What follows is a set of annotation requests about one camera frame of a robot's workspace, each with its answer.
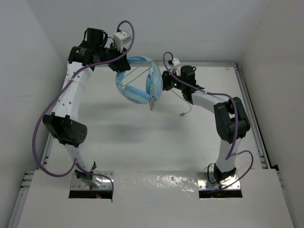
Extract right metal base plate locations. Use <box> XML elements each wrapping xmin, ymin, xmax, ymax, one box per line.
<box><xmin>197</xmin><ymin>171</ymin><xmax>241</xmax><ymax>190</ymax></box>

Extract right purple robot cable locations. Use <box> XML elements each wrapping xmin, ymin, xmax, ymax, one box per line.
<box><xmin>162</xmin><ymin>51</ymin><xmax>254</xmax><ymax>190</ymax></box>

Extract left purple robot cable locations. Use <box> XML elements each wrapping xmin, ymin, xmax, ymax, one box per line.
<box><xmin>32</xmin><ymin>20</ymin><xmax>136</xmax><ymax>188</ymax></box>

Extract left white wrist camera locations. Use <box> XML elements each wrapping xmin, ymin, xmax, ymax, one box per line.
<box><xmin>113</xmin><ymin>31</ymin><xmax>132</xmax><ymax>51</ymax></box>

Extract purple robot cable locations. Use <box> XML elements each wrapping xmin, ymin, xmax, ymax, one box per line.
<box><xmin>32</xmin><ymin>20</ymin><xmax>136</xmax><ymax>188</ymax></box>
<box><xmin>162</xmin><ymin>51</ymin><xmax>254</xmax><ymax>190</ymax></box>

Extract metal base plate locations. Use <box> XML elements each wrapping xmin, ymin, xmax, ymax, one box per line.
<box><xmin>70</xmin><ymin>170</ymin><xmax>113</xmax><ymax>190</ymax></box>
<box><xmin>197</xmin><ymin>171</ymin><xmax>241</xmax><ymax>190</ymax></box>

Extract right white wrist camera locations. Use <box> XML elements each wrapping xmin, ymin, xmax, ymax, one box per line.
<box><xmin>168</xmin><ymin>58</ymin><xmax>181</xmax><ymax>72</ymax></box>

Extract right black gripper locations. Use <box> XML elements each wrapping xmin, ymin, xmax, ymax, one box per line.
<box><xmin>153</xmin><ymin>68</ymin><xmax>185</xmax><ymax>91</ymax></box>

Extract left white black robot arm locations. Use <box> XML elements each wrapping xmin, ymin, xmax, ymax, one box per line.
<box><xmin>39</xmin><ymin>28</ymin><xmax>134</xmax><ymax>189</ymax></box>

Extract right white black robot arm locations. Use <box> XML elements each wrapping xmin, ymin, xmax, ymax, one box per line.
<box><xmin>161</xmin><ymin>66</ymin><xmax>251</xmax><ymax>184</ymax></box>

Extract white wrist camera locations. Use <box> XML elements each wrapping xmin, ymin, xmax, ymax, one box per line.
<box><xmin>168</xmin><ymin>58</ymin><xmax>181</xmax><ymax>72</ymax></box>
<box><xmin>113</xmin><ymin>31</ymin><xmax>132</xmax><ymax>51</ymax></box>

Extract light blue headphones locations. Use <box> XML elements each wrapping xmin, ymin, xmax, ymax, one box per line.
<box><xmin>115</xmin><ymin>56</ymin><xmax>163</xmax><ymax>111</ymax></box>

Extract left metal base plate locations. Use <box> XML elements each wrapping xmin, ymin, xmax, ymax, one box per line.
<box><xmin>70</xmin><ymin>170</ymin><xmax>113</xmax><ymax>190</ymax></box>

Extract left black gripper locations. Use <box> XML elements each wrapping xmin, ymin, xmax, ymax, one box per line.
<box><xmin>95</xmin><ymin>43</ymin><xmax>130</xmax><ymax>73</ymax></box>

